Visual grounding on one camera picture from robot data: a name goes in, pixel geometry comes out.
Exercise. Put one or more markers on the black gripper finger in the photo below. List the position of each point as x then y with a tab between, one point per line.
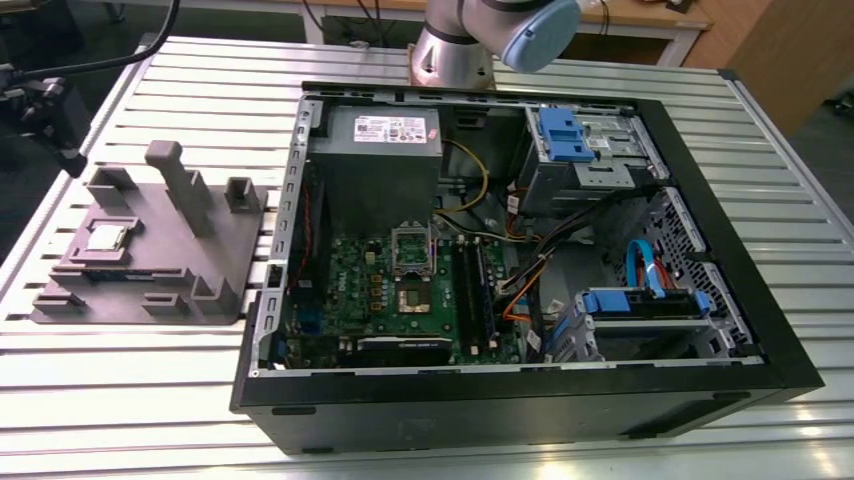
72	157

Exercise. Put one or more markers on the silver square CPU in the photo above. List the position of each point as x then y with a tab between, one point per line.
106	236

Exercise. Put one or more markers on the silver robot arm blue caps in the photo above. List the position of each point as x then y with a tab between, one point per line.
447	50

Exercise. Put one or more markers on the CPU socket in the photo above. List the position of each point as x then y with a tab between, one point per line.
416	297

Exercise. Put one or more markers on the grey plastic parts rack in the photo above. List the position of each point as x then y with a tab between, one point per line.
166	240

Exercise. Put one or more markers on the dark RAM stick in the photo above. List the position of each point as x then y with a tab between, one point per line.
116	275

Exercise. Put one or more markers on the grey power supply unit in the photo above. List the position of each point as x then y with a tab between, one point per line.
373	180

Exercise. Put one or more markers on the green motherboard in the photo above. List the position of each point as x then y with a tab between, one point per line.
353	300

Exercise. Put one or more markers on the thin metal locking lever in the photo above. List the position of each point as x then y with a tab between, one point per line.
435	257

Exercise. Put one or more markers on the black graphics card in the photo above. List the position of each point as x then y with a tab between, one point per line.
400	350

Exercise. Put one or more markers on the black RAM slot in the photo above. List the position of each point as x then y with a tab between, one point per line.
464	295
485	295

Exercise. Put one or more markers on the blue plastic drive carrier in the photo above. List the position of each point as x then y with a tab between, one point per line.
560	135

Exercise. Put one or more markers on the black open PC case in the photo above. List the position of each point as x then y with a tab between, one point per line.
467	415

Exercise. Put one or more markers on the grey metal drive cage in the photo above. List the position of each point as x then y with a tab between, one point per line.
600	175

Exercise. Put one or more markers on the blue disk carrier with disk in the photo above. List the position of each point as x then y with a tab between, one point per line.
609	302

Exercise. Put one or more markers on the wooden desk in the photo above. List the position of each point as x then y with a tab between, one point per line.
640	20

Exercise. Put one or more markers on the grey metal disk bay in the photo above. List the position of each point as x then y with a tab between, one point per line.
653	330

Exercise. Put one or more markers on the wooden cabinet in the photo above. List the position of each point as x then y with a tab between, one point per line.
787	50

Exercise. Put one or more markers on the white table frame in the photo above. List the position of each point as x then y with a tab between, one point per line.
313	31

